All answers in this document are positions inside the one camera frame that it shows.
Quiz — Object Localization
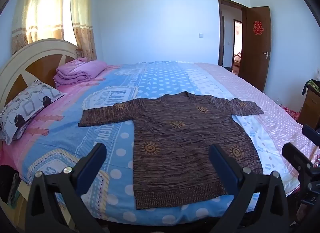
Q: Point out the cream wooden bed headboard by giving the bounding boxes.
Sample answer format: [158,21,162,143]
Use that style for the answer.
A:
[0,39,80,109]

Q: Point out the grey patterned pillow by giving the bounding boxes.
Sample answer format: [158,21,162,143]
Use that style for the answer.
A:
[0,80,67,146]

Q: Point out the bed with blue-pink sheet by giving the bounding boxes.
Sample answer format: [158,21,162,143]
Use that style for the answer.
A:
[0,60,320,226]

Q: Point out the sofa in next room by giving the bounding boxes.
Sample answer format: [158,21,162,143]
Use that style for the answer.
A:
[233,53,242,73]

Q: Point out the yellow patterned curtain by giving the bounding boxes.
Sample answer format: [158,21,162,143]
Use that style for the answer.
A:
[11,0,65,55]
[70,0,97,61]

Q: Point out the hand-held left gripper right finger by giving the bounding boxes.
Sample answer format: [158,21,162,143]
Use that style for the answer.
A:
[209,144,291,233]

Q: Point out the folded pink quilt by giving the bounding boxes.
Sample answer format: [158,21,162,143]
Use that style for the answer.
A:
[54,58,108,87]

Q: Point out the brown wooden door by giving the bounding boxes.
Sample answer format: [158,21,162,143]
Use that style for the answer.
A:
[239,6,272,93]

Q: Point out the red paper door decoration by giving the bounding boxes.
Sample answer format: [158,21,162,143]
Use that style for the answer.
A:
[253,21,264,35]

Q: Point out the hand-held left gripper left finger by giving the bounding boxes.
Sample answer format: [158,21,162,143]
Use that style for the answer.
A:
[25,143,108,233]

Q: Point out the brown door frame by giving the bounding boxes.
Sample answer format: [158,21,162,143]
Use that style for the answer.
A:
[217,0,250,69]

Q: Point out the window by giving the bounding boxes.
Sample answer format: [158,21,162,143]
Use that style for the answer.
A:
[62,0,77,45]

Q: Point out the dark clothes beside bed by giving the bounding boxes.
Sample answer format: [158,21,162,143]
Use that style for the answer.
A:
[0,165,20,205]

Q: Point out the brown wooden cabinet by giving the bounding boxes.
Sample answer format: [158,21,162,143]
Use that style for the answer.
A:
[297,84,320,129]

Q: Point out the brown knitted sweater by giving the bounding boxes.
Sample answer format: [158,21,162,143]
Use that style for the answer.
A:
[78,92,265,210]

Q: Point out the dark cloth on cabinet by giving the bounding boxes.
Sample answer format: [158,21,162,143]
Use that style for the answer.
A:
[301,79,320,96]

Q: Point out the red patterned cloth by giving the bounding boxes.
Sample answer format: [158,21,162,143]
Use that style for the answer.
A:
[281,105,299,121]

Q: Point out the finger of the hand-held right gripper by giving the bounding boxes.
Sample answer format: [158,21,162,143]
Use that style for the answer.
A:
[302,125,320,146]
[282,143,313,173]

